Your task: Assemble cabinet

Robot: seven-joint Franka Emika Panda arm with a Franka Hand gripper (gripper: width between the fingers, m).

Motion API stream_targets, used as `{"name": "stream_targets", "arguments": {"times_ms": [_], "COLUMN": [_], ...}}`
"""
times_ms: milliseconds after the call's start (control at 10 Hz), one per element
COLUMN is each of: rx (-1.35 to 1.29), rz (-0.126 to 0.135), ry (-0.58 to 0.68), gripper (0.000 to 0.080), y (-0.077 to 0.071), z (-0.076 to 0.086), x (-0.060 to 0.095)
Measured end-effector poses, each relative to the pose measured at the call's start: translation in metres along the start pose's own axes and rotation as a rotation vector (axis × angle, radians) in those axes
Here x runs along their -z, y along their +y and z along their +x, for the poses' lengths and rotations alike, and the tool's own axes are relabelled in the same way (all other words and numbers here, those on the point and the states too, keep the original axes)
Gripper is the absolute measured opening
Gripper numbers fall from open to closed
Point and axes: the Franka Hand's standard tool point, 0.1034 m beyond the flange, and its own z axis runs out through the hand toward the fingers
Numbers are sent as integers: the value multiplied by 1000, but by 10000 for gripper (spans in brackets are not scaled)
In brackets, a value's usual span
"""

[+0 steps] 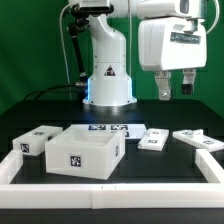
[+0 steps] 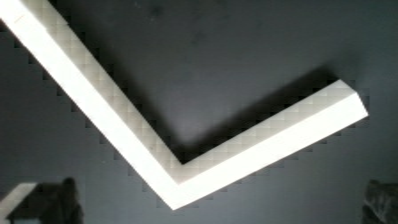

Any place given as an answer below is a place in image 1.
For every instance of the white cabinet door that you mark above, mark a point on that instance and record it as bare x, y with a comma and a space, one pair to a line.
198, 139
153, 139

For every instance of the white marker sheet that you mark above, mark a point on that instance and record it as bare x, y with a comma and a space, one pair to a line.
132, 131

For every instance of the white U-shaped fence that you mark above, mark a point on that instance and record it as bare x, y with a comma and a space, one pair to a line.
209, 194

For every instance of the white cabinet box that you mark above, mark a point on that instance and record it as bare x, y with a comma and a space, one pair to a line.
84, 153

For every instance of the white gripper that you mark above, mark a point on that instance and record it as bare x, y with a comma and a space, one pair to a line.
167, 44

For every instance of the white cabinet top block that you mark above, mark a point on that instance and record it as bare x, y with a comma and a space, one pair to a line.
33, 142

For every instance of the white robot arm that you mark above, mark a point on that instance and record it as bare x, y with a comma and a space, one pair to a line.
109, 85

